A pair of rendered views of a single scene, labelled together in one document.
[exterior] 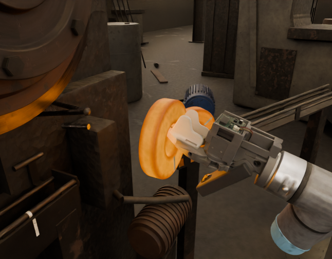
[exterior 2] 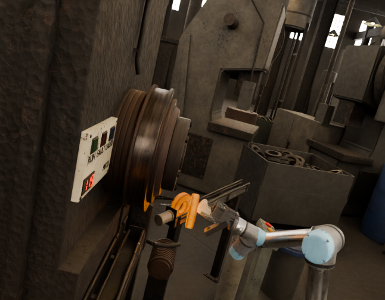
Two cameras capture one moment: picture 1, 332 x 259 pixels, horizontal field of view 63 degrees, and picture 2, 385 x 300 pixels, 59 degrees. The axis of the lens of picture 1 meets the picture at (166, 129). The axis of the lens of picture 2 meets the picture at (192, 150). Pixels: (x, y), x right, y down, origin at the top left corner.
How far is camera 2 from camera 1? 1.12 m
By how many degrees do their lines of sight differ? 27
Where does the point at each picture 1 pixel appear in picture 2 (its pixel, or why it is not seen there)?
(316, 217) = (248, 240)
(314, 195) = (249, 231)
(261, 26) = (187, 115)
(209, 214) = not seen: hidden behind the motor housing
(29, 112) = not seen: hidden behind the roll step
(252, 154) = (229, 218)
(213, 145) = (216, 214)
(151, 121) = (194, 203)
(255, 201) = (189, 259)
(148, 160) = (192, 219)
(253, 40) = not seen: hidden behind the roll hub
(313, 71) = (223, 158)
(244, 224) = (184, 275)
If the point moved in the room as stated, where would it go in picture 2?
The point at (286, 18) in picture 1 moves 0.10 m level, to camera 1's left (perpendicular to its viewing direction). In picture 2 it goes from (206, 113) to (198, 112)
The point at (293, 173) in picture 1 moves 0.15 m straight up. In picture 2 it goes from (242, 224) to (251, 194)
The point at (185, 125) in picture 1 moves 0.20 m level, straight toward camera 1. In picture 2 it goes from (204, 206) to (222, 228)
